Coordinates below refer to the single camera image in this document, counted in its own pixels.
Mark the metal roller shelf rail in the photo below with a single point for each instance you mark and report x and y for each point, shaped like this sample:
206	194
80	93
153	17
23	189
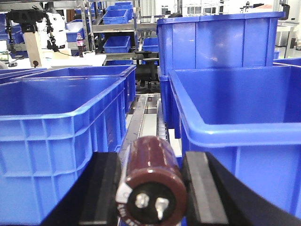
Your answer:
145	118

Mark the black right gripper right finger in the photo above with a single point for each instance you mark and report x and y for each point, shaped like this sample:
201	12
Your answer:
218	198

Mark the blue bin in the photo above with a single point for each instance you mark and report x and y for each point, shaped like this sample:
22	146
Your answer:
250	120
49	129
217	41
123	71

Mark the black office chair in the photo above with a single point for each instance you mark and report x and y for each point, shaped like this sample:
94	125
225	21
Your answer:
146	73

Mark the blue bin behind left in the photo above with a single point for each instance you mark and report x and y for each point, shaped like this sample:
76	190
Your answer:
123	71

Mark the background metal shelf rack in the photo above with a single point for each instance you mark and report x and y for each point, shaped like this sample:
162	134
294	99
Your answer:
96	29

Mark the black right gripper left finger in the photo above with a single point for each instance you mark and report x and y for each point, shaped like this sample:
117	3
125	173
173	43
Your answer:
91	200

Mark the blue bin front left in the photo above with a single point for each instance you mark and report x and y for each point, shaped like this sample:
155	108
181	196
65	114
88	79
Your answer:
49	129

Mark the brown cylindrical capacitor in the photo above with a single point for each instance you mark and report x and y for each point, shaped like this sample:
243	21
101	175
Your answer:
151	191

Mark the blue bin front right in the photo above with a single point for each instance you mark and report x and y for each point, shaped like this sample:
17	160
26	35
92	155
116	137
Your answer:
250	120

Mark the wooden stand with camera rig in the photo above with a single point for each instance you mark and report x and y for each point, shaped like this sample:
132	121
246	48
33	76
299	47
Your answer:
41	27

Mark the pink drink bottle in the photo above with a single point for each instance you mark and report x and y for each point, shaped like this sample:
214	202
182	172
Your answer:
80	44

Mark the blue bin rear right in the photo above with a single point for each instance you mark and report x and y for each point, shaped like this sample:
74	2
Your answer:
217	41

